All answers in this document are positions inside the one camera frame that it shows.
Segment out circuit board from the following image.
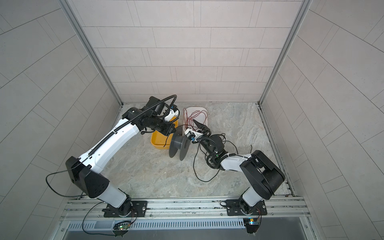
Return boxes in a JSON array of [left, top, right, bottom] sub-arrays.
[[113, 221, 132, 231], [243, 218, 261, 235]]

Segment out yellow plastic tray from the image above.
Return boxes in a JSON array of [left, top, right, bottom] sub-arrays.
[[151, 120, 178, 149]]

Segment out grey perforated cable spool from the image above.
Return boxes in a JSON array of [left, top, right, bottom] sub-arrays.
[[169, 132, 191, 161]]

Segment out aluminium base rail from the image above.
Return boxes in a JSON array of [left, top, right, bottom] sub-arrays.
[[60, 196, 311, 221]]

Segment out left circuit board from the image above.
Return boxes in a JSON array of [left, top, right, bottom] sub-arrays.
[[113, 221, 132, 231]]

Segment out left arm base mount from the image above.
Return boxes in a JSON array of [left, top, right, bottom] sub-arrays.
[[102, 201, 148, 218]]

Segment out black cable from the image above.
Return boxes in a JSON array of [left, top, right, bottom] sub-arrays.
[[163, 124, 253, 183]]

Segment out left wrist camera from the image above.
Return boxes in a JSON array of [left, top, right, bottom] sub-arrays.
[[164, 109, 180, 122]]

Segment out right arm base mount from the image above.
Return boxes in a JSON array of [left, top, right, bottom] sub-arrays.
[[220, 200, 268, 216]]

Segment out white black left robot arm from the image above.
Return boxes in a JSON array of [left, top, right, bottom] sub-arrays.
[[66, 95, 179, 216]]

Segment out aluminium corner post right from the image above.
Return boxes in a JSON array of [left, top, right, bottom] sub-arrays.
[[258, 0, 312, 106]]

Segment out white plastic tray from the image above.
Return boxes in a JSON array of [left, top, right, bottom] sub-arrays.
[[183, 107, 208, 131]]

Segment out red cable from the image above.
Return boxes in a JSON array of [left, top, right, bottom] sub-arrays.
[[183, 108, 208, 131]]

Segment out right circuit board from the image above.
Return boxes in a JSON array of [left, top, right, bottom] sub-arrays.
[[243, 218, 261, 235]]

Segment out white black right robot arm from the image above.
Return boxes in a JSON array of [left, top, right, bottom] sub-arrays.
[[195, 122, 286, 212]]

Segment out aluminium corner post left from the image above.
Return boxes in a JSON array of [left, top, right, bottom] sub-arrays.
[[58, 0, 123, 107]]

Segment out aluminium corner post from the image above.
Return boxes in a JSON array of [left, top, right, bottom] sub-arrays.
[[58, 0, 123, 107], [258, 0, 312, 106]]

